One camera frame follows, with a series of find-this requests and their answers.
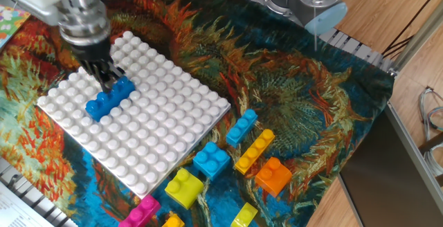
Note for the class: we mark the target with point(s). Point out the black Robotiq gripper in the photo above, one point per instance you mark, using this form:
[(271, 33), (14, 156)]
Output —
[(93, 54)]

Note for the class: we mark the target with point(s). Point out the dark blue four-stud block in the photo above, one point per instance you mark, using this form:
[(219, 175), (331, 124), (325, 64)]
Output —
[(107, 102)]

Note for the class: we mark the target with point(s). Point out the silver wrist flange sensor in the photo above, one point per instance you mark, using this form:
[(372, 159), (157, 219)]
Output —
[(83, 19)]

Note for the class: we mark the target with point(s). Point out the white studded baseplate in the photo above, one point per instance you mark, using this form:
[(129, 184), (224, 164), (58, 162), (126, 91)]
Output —
[(145, 133)]

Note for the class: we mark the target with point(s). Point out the floral patterned sheet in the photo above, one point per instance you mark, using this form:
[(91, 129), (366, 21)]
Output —
[(10, 26)]

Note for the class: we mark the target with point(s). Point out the light blue square block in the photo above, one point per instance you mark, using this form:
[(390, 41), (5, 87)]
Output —
[(211, 161)]

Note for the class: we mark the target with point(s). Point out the large lime two-stud block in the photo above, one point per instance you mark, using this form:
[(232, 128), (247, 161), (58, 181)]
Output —
[(185, 189)]

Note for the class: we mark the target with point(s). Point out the magenta three-stud block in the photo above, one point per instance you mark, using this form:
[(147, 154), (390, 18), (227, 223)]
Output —
[(142, 213)]

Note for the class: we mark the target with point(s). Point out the light blue three-stud block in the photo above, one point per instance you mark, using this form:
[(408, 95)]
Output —
[(242, 126)]

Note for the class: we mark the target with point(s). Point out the printed white paper sheet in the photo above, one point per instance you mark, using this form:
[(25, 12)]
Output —
[(17, 209)]

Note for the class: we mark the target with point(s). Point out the large yellow four-stud block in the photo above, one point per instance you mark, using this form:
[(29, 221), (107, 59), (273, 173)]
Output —
[(173, 221)]

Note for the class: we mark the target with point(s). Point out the small yellow four-stud block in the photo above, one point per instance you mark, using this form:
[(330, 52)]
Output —
[(254, 151)]

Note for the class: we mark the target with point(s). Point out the sunflower painting patterned cloth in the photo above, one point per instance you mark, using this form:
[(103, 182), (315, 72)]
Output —
[(294, 99)]

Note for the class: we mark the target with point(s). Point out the orange two-stud block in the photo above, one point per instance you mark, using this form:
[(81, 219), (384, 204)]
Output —
[(273, 178)]

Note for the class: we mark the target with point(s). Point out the small lime block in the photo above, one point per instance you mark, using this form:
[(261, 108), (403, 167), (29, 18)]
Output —
[(244, 216)]

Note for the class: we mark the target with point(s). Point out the white zip tie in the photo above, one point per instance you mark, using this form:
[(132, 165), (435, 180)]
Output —
[(315, 29)]

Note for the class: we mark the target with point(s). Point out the dark grey panel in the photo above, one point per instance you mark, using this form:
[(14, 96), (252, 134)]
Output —
[(380, 178)]

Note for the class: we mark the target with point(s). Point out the aluminium bar beside panel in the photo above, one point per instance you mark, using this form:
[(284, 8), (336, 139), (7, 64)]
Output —
[(415, 151)]

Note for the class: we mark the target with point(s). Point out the aluminium frame post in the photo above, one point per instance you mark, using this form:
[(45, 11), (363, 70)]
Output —
[(415, 40)]

